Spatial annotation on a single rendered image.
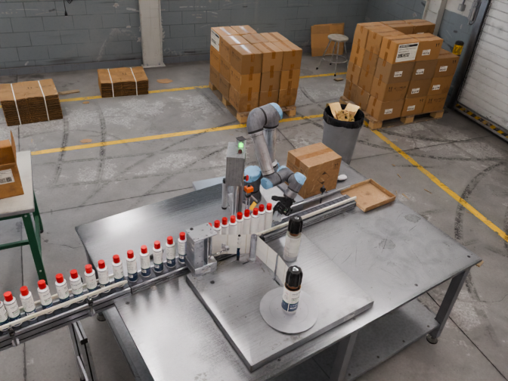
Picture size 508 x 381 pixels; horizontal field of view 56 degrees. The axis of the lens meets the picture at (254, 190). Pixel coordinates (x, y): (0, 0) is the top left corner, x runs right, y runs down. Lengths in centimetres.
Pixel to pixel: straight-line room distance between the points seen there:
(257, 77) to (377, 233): 327
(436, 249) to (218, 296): 146
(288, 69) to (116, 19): 284
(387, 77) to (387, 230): 317
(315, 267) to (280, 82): 374
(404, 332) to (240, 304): 138
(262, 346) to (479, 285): 250
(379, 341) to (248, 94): 364
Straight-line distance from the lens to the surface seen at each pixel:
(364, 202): 350
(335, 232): 317
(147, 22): 773
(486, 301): 436
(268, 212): 290
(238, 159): 257
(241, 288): 264
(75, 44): 773
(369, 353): 334
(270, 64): 601
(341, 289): 272
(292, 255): 278
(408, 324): 359
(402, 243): 322
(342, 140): 522
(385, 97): 624
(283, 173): 292
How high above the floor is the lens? 280
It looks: 35 degrees down
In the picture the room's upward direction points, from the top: 5 degrees clockwise
